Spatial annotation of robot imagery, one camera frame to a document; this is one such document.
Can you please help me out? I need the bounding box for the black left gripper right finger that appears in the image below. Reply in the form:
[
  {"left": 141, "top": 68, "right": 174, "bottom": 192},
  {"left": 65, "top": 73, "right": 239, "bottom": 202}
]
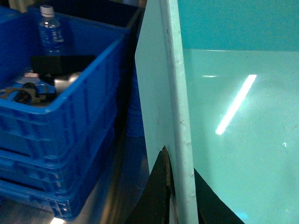
[{"left": 194, "top": 170, "right": 243, "bottom": 224}]

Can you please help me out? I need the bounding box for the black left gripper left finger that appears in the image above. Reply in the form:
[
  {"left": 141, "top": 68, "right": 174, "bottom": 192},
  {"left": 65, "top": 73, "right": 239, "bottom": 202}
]
[{"left": 126, "top": 147, "right": 175, "bottom": 224}]

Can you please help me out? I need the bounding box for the turquoise plastic tray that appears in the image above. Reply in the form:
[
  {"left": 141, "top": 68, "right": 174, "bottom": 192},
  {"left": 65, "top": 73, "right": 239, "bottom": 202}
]
[{"left": 135, "top": 0, "right": 299, "bottom": 224}]

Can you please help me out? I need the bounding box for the silver metal cylinder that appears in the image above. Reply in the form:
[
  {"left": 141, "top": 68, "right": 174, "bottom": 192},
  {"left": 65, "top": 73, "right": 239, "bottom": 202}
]
[{"left": 54, "top": 72, "right": 81, "bottom": 95}]

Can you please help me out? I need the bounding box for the blue crate with clutter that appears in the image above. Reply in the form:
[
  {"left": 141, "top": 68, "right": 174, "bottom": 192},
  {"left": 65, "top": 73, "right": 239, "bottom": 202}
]
[{"left": 0, "top": 6, "right": 131, "bottom": 222}]

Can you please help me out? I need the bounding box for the black box in crate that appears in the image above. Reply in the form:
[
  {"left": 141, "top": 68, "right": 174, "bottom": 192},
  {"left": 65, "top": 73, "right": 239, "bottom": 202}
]
[{"left": 30, "top": 55, "right": 96, "bottom": 75}]

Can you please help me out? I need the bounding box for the clear plastic water bottle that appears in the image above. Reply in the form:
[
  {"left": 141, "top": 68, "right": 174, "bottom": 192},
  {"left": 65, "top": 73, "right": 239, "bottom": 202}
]
[{"left": 38, "top": 5, "right": 70, "bottom": 56}]

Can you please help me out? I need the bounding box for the grey metal bracket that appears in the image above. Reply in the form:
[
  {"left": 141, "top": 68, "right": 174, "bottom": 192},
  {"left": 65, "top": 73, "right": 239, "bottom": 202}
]
[{"left": 0, "top": 82, "right": 57, "bottom": 107}]

